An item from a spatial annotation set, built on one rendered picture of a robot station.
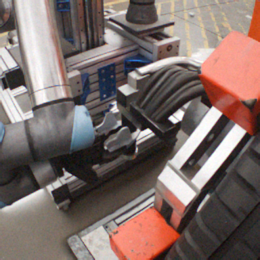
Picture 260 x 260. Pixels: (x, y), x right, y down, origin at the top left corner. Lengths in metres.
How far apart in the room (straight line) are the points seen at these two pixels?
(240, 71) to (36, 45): 0.32
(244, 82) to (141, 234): 0.27
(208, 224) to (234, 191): 0.05
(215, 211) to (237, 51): 0.17
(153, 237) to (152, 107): 0.21
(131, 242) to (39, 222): 1.09
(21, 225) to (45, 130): 1.11
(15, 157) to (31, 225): 1.06
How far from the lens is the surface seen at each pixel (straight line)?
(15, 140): 0.43
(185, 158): 0.36
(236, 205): 0.28
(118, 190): 1.50
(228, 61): 0.28
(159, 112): 0.43
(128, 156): 0.66
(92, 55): 1.14
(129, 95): 0.48
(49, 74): 0.44
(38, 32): 0.46
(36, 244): 1.43
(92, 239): 1.29
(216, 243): 0.31
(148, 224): 0.43
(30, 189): 0.53
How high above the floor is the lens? 1.27
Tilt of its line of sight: 45 degrees down
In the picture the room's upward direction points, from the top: straight up
